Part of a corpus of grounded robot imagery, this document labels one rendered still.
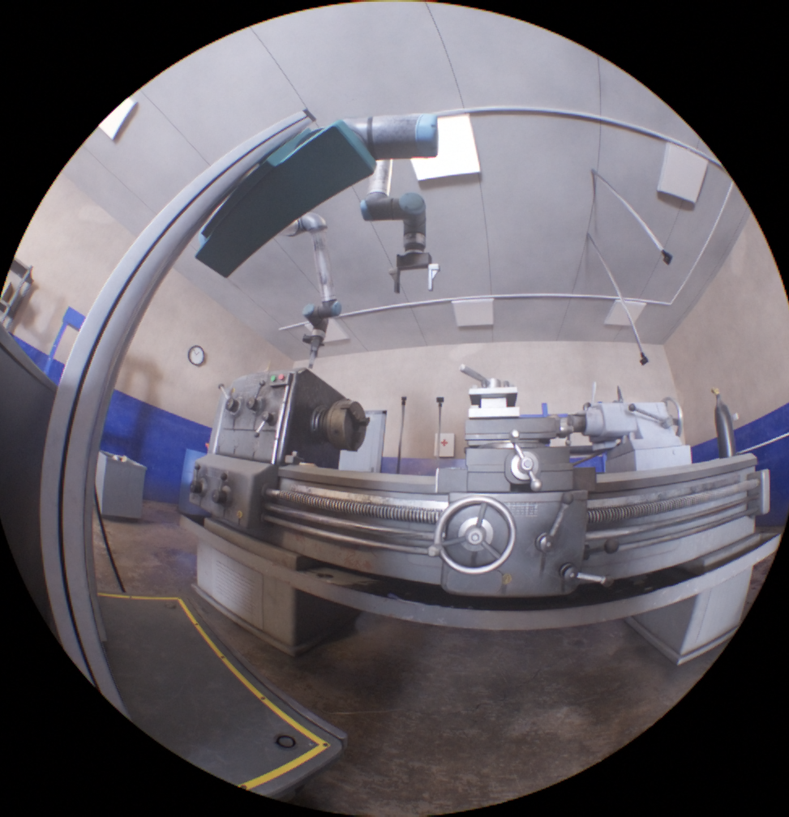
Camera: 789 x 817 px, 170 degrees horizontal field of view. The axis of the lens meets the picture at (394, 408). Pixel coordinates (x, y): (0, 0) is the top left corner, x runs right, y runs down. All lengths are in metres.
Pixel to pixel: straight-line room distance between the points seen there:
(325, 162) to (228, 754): 1.09
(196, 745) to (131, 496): 2.57
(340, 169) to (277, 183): 0.16
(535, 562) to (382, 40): 3.04
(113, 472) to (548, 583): 2.96
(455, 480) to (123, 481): 2.71
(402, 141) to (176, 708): 1.29
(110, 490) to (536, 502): 2.94
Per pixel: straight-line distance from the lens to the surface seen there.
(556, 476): 0.76
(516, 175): 2.89
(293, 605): 1.19
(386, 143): 0.82
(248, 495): 1.13
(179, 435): 4.52
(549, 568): 0.79
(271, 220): 0.81
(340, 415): 1.23
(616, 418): 1.24
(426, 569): 0.96
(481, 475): 0.73
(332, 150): 0.67
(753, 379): 4.63
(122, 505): 2.92
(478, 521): 0.67
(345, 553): 1.06
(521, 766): 0.97
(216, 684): 0.67
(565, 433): 0.93
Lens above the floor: 0.79
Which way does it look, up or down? 18 degrees up
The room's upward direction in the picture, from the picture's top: 5 degrees clockwise
